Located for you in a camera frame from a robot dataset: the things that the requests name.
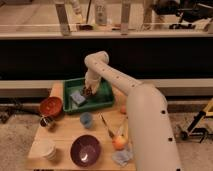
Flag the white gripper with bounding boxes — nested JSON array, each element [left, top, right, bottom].
[[85, 70, 101, 94]]

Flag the dark red grape bunch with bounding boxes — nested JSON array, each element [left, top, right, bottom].
[[82, 87, 93, 97]]

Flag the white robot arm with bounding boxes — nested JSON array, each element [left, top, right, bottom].
[[84, 51, 183, 171]]

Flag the red-brown bowl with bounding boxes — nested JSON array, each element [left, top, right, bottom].
[[39, 96, 62, 117]]

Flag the purple bowl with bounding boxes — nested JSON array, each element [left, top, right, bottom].
[[70, 135, 101, 168]]

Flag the green plastic tray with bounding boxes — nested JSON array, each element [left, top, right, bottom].
[[63, 78, 114, 114]]

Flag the blue sponge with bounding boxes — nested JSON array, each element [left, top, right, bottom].
[[70, 91, 86, 106]]

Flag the blue cup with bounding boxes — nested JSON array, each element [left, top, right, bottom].
[[80, 112, 93, 129]]

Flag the orange carrot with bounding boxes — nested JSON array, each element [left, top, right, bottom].
[[119, 105, 127, 114]]

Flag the orange apple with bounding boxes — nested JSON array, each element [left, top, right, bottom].
[[112, 135, 127, 150]]

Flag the blue crumpled cloth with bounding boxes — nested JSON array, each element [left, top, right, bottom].
[[112, 149, 133, 166]]

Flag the white stacked bowls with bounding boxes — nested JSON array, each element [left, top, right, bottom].
[[35, 139, 56, 161]]

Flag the yellow black cart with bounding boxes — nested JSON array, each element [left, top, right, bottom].
[[179, 98, 213, 142]]

